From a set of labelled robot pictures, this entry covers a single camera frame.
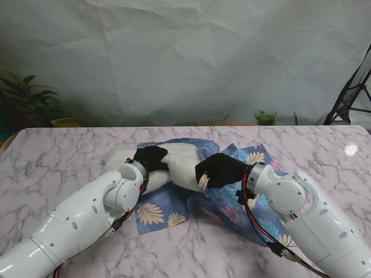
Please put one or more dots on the black tripod light stand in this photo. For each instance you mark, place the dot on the black tripod light stand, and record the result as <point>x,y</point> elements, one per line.
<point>347,98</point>

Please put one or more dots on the wrinkled white backdrop sheet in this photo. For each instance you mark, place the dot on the wrinkled white backdrop sheet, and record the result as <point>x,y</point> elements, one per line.
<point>174,58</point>

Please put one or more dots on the small green potted plant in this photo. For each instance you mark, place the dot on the small green potted plant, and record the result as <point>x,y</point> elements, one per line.
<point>265,118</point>

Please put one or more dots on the white pillow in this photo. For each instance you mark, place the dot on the white pillow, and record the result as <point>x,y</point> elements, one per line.
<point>182,165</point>

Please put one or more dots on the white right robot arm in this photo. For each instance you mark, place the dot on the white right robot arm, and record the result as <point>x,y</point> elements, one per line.
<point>313,220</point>

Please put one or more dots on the yellow chair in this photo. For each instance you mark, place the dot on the yellow chair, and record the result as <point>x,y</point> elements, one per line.
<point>65,122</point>

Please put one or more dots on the large green leafy plant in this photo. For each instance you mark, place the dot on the large green leafy plant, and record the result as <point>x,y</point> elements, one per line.
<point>26,98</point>

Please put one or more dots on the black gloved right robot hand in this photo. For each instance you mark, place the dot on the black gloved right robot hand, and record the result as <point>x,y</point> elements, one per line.
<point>223,171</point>

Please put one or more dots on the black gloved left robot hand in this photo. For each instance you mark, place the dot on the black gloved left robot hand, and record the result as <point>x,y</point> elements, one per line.
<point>152,157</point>

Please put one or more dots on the blue leaf print pillowcase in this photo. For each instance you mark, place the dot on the blue leaf print pillowcase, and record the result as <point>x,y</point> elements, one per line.
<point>226,202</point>

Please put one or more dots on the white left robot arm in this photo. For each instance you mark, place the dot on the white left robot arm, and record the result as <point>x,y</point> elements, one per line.
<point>72,220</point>

